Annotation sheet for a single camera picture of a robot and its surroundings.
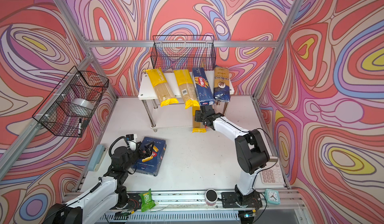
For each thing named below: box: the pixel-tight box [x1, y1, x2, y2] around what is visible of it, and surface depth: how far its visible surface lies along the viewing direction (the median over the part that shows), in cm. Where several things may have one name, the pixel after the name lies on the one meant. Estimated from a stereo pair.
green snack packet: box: [138, 188, 156, 212], surface depth 74 cm
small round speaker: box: [205, 189, 218, 206], surface depth 72 cm
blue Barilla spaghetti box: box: [192, 67, 215, 107], surface depth 75 cm
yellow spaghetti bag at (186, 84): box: [174, 69, 200, 109], surface depth 74 cm
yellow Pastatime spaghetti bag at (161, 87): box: [146, 68, 179, 107], surface depth 76 cm
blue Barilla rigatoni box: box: [132, 137, 167, 177], surface depth 82 cm
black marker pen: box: [78, 118, 82, 136], surface depth 74 cm
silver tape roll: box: [69, 98, 95, 117], surface depth 73 cm
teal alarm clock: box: [264, 188, 281, 205], surface depth 75 cm
